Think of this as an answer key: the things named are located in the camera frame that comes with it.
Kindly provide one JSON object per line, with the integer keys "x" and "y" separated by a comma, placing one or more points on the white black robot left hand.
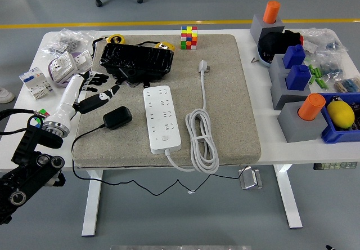
{"x": 69, "y": 98}

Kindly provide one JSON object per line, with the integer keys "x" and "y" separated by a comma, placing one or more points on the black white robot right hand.
{"x": 330, "y": 247}

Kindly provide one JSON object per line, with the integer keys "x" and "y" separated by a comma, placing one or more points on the colourful scrambled puzzle cube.
{"x": 36, "y": 121}

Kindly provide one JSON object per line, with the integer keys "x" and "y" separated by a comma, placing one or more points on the black power adapter plug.
{"x": 117, "y": 117}

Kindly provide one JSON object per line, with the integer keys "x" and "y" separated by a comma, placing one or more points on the yellow tape measure black label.
{"x": 116, "y": 39}

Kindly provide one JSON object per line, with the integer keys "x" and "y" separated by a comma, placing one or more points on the black plastic-wrapped box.
{"x": 136, "y": 58}

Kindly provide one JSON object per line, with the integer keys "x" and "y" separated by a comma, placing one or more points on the white power strip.
{"x": 161, "y": 120}

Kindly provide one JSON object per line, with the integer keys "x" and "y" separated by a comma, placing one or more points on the colourful cube with yellow cross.
{"x": 189, "y": 39}

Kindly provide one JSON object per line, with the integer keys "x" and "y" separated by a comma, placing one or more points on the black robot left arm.
{"x": 31, "y": 165}

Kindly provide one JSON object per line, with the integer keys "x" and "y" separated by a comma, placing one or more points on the lilac tray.
{"x": 60, "y": 84}

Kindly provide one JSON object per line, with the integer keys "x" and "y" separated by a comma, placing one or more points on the white circuit breaker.
{"x": 35, "y": 84}

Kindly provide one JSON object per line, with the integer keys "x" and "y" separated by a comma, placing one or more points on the clear bag of metal parts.
{"x": 66, "y": 40}

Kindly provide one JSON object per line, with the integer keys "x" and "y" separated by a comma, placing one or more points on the white table leg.
{"x": 289, "y": 199}
{"x": 91, "y": 205}

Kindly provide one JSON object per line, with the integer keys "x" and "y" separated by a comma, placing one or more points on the white shoe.
{"x": 5, "y": 95}

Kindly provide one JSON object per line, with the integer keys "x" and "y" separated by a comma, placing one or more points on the table control panel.
{"x": 334, "y": 166}

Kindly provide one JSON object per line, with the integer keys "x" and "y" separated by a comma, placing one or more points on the yellow tape measure silver clip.
{"x": 166, "y": 46}

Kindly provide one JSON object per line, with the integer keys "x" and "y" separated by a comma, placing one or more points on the blue plastic bin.
{"x": 337, "y": 137}

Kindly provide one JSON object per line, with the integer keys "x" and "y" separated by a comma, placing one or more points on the grey block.
{"x": 260, "y": 24}
{"x": 301, "y": 130}
{"x": 277, "y": 65}
{"x": 284, "y": 98}

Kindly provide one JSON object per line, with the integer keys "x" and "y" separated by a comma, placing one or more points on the yellow lemon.
{"x": 340, "y": 115}

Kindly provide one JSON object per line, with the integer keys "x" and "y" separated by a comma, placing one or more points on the orange cylinder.
{"x": 271, "y": 10}
{"x": 312, "y": 106}

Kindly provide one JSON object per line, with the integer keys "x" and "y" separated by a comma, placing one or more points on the grey-brown mat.
{"x": 225, "y": 106}

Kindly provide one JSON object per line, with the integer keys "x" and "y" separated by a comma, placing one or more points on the clear bag of resistors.
{"x": 347, "y": 86}

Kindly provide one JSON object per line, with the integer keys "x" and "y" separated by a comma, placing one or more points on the green cylinder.
{"x": 324, "y": 85}
{"x": 312, "y": 80}
{"x": 317, "y": 72}
{"x": 319, "y": 81}
{"x": 311, "y": 69}

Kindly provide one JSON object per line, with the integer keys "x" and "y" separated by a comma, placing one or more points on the blue block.
{"x": 298, "y": 78}
{"x": 294, "y": 57}

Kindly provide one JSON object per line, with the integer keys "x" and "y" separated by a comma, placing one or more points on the clear bag of blue parts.
{"x": 323, "y": 39}
{"x": 330, "y": 64}

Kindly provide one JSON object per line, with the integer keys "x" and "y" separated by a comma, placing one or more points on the small red object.
{"x": 301, "y": 39}

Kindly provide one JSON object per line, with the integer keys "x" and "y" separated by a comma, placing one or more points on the black cloth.
{"x": 277, "y": 43}

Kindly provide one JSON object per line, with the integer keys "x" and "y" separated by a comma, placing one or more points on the white wall socket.
{"x": 60, "y": 65}

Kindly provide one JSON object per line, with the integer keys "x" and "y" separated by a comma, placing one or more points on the white wall switch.
{"x": 83, "y": 61}

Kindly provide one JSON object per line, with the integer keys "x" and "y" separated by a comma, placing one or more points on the silver metal bracket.
{"x": 250, "y": 179}

